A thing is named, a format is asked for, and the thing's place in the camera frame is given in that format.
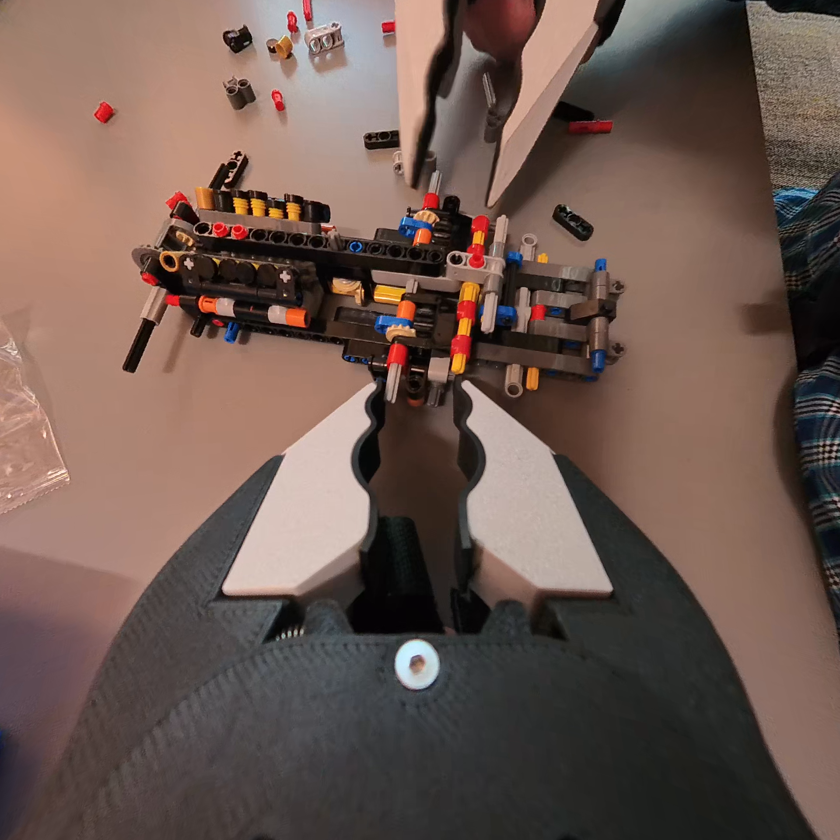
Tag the long red lego pin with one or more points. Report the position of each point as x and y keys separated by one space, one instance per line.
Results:
x=590 y=126

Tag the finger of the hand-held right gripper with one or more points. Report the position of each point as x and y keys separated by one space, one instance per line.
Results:
x=551 y=65
x=413 y=65

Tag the light grey thin lego liftarm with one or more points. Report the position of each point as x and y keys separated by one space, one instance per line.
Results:
x=325 y=38

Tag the clear plastic bag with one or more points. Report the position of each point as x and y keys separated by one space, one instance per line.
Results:
x=26 y=426

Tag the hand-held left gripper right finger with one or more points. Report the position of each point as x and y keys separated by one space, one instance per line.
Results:
x=538 y=525

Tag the dark grey lego pin connector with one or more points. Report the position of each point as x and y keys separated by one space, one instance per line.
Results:
x=239 y=92
x=397 y=161

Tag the person's right hand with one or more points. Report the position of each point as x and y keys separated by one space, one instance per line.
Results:
x=502 y=26

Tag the small red lego bush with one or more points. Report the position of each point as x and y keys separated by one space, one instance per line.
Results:
x=103 y=111
x=292 y=21
x=279 y=100

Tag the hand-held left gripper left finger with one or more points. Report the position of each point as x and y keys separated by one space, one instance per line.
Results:
x=302 y=525

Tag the black thin three-hole liftarm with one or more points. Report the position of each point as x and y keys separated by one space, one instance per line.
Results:
x=573 y=222
x=380 y=138

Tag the black lego liftarm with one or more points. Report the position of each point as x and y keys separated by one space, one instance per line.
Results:
x=235 y=167
x=574 y=111

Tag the small black lego connector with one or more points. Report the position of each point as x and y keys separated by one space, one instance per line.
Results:
x=237 y=38

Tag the mustard yellow lego bush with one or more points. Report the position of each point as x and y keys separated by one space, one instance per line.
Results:
x=285 y=47

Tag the large lego vehicle model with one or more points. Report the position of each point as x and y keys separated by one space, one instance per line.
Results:
x=328 y=253

